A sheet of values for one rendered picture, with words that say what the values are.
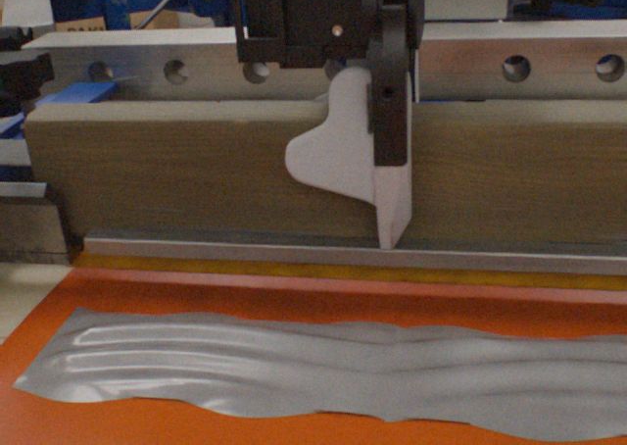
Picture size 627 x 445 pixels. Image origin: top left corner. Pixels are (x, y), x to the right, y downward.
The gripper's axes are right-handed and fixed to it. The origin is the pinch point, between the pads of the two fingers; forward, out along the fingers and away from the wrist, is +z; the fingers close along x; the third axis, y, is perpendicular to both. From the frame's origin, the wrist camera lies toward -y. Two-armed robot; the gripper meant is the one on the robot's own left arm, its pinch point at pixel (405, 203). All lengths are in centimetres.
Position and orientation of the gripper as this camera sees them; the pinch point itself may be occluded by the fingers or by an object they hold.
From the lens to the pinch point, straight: 40.3
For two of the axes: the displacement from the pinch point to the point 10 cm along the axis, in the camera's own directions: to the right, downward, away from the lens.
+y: -9.8, -0.2, 2.0
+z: 0.7, 9.0, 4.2
